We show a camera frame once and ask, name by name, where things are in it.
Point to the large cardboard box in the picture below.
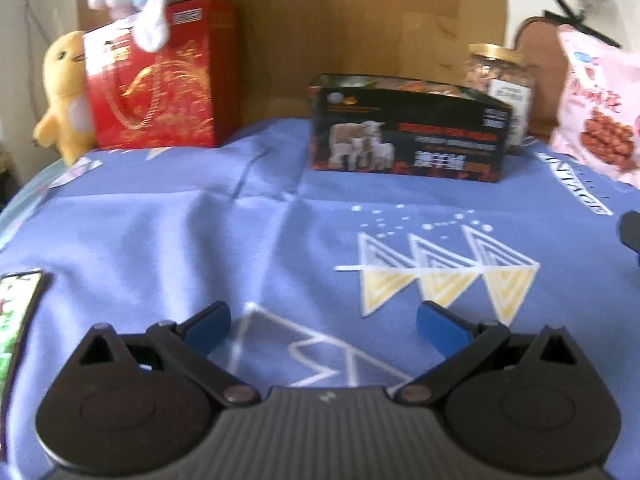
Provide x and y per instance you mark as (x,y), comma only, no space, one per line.
(350,20)

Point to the green snack packet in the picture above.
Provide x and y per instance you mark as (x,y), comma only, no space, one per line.
(15,320)

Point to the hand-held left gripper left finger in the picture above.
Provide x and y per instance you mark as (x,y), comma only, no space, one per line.
(210,325)

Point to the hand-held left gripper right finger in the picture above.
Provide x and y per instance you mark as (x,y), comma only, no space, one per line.
(440,327)

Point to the black printed cardboard box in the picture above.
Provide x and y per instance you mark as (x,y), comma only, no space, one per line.
(400,150)

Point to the yellow plush duck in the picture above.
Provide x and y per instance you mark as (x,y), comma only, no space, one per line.
(62,100)

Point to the brown chair back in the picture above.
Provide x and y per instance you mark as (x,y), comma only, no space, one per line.
(542,70)

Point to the red gift box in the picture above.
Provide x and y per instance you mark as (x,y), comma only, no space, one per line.
(165,95)

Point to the pink snack bag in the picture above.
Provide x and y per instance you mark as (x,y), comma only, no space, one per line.
(600,120)

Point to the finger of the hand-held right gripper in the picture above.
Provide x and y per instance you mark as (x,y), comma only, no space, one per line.
(631,232)

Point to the blue printed bedsheet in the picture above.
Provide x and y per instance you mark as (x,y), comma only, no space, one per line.
(175,240)

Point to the black metal stand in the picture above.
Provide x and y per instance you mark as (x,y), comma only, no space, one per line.
(565,7)

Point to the glass jar with gold lid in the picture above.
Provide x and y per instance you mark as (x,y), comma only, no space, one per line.
(505,85)

